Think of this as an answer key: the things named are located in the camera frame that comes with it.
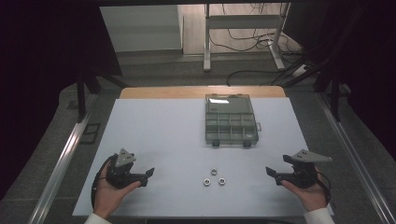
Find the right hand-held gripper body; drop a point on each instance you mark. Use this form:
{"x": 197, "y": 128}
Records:
{"x": 303, "y": 177}

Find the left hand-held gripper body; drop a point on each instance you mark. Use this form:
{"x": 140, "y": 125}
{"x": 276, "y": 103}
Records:
{"x": 120, "y": 174}

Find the silver hex nut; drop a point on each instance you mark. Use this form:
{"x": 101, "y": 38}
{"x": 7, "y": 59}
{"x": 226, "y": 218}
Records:
{"x": 214, "y": 171}
{"x": 222, "y": 181}
{"x": 206, "y": 182}

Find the clear plastic organizer box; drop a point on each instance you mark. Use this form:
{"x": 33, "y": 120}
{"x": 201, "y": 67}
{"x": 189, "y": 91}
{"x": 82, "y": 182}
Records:
{"x": 230, "y": 124}

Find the person's right hand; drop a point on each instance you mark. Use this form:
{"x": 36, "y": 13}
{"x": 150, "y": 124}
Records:
{"x": 311, "y": 197}

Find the person's left hand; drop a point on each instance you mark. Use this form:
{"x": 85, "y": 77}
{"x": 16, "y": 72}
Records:
{"x": 107, "y": 197}

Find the white table mat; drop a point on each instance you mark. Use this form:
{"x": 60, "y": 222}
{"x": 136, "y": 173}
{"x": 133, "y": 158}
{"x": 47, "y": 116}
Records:
{"x": 174, "y": 133}

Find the person's left white sleeve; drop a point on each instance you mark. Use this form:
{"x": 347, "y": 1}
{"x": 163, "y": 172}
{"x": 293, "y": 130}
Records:
{"x": 96, "y": 219}

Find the black metal stand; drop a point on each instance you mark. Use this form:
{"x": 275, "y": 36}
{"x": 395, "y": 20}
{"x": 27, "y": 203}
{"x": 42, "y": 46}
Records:
{"x": 81, "y": 96}
{"x": 335, "y": 99}

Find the white power strip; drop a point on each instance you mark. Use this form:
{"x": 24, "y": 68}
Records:
{"x": 300, "y": 70}

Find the dark curtain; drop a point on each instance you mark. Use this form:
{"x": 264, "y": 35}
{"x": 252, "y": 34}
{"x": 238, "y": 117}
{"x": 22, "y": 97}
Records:
{"x": 40, "y": 62}
{"x": 367, "y": 62}

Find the white cabinet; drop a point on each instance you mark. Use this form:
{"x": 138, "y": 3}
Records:
{"x": 140, "y": 28}

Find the aluminium rail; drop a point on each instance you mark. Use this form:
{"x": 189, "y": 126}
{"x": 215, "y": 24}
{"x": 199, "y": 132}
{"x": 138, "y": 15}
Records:
{"x": 355, "y": 155}
{"x": 62, "y": 161}

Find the white metal desk frame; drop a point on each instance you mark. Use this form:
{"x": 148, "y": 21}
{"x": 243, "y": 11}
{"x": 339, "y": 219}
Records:
{"x": 243, "y": 21}

